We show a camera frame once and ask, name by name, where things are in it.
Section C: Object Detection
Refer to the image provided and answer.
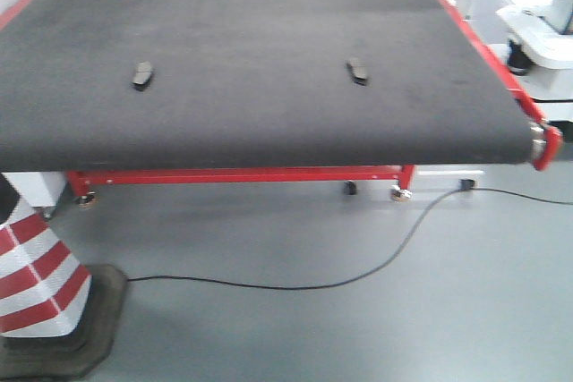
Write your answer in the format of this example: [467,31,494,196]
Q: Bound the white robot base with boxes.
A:
[467,0,572,123]

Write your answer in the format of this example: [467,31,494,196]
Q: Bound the red white traffic cone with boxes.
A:
[1,178,127,381]

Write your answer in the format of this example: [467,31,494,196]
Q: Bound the black floor cable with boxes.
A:
[127,184,573,290]

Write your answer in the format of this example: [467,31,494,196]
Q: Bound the dark grey brake pad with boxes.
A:
[131,61,154,91]
[346,57,369,86]

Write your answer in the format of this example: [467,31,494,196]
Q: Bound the red conveyor frame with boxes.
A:
[0,0,563,211]

